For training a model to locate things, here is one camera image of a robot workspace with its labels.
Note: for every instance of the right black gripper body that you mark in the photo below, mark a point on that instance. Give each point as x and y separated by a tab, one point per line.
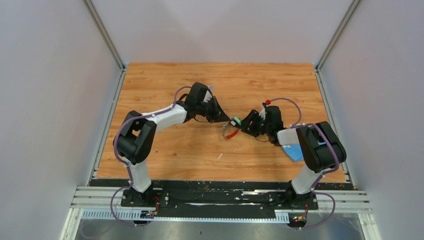
266	127

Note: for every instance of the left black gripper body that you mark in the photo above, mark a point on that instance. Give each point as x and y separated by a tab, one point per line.
202	108

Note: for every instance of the green tagged key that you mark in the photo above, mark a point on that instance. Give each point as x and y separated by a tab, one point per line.
236	122

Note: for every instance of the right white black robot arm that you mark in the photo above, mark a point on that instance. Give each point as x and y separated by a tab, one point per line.
321	150

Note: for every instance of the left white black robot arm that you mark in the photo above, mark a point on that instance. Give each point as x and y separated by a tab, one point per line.
134	139

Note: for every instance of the blue patterned pouch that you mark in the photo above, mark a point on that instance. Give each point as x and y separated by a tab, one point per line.
294	151

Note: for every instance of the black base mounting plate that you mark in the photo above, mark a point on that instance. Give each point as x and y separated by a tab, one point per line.
192	190

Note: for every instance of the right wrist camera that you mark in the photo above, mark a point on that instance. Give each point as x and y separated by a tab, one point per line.
262	113

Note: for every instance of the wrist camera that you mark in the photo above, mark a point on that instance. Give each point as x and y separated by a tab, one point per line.
262	113
208	95

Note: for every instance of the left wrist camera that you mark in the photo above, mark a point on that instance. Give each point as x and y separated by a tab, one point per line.
208	95

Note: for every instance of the aluminium frame rail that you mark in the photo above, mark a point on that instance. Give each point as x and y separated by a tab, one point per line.
324	201

